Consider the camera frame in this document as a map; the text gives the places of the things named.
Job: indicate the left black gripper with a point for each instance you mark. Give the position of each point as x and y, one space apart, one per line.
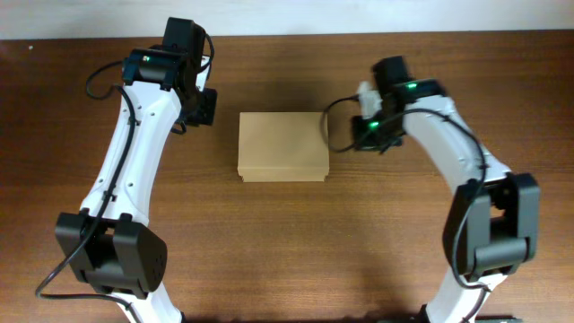
207 111

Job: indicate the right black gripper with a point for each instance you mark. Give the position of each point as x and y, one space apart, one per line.
371 143

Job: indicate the brown cardboard box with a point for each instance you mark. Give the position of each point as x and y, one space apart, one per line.
282 147

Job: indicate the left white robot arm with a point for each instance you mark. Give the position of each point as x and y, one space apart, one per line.
108 243

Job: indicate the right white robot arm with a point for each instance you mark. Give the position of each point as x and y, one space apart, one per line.
492 225

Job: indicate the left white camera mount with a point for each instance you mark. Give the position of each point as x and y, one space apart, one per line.
202 77

